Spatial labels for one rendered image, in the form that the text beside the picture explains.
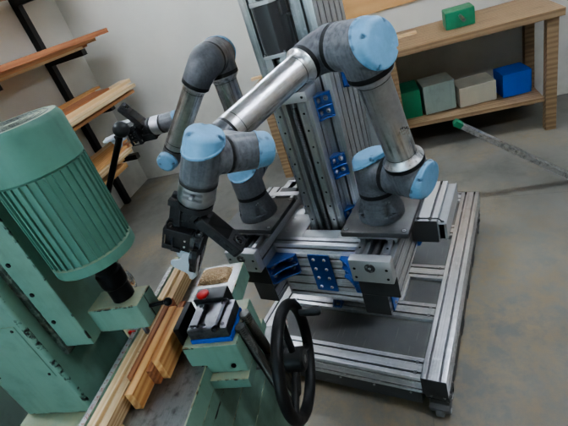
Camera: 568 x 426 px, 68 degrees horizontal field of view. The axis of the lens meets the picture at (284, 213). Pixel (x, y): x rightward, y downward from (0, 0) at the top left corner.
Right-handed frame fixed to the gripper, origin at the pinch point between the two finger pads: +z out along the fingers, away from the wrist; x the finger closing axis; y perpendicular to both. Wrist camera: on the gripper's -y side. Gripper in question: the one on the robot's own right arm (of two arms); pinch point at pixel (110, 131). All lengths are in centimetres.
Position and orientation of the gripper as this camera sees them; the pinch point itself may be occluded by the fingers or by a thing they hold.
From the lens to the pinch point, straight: 191.0
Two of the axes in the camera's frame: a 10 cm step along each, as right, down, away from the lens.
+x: 1.5, -6.6, 7.4
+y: 3.2, 7.4, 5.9
